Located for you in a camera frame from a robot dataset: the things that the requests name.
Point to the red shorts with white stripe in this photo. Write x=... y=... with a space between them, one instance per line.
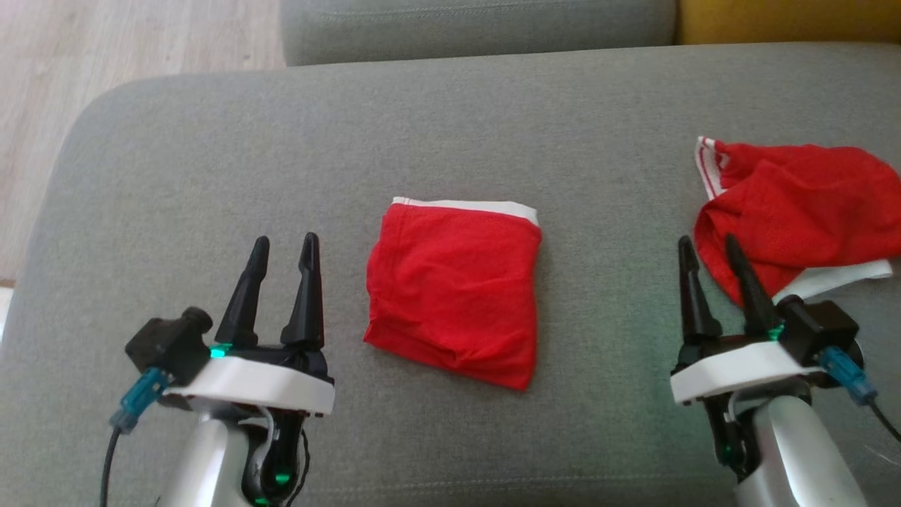
x=457 y=296

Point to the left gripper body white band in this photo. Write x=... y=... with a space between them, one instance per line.
x=260 y=380

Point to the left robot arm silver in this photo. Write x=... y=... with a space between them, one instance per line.
x=204 y=465

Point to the yellow cushion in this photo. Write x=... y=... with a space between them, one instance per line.
x=788 y=20

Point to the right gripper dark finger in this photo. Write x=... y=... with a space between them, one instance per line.
x=695 y=296
x=750 y=289

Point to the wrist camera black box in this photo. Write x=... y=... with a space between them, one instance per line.
x=165 y=345
x=820 y=331

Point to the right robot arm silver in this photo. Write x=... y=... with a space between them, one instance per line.
x=795 y=458

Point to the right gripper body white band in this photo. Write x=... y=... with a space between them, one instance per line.
x=739 y=366

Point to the grey sofa seat cushion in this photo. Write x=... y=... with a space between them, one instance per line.
x=457 y=127

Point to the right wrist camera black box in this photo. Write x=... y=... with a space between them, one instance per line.
x=820 y=331

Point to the red jersey with white trim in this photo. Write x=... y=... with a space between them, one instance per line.
x=795 y=211

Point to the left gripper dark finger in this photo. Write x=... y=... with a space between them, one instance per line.
x=246 y=296
x=306 y=296

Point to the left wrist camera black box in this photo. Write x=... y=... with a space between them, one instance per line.
x=165 y=345

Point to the grey sofa back cushion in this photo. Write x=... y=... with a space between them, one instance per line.
x=479 y=24

